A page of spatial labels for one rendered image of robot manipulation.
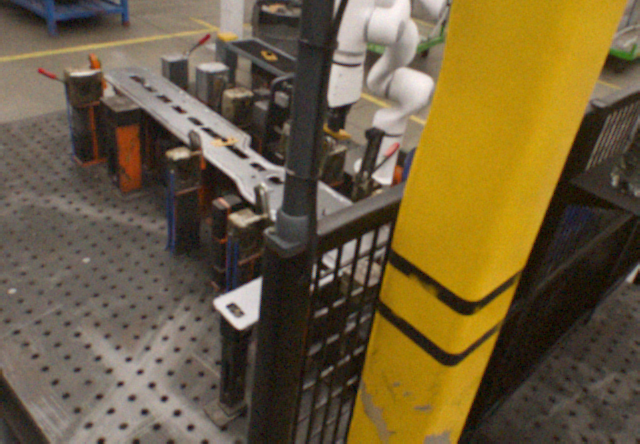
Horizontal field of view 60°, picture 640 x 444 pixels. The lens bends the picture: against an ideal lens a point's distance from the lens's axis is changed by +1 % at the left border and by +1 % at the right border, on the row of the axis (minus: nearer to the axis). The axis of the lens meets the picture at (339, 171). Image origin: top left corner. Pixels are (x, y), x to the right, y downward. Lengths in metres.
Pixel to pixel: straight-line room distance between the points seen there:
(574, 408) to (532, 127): 1.27
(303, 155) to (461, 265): 0.17
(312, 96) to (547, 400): 1.33
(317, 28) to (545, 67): 0.15
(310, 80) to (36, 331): 1.33
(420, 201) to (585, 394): 1.24
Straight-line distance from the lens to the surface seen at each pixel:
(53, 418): 1.44
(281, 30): 4.43
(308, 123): 0.39
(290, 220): 0.43
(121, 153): 1.97
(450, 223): 0.47
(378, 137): 1.45
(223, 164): 1.65
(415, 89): 1.88
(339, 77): 1.24
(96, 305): 1.65
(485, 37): 0.42
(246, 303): 1.19
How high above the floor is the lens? 1.82
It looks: 30 degrees down
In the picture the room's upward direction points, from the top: 9 degrees clockwise
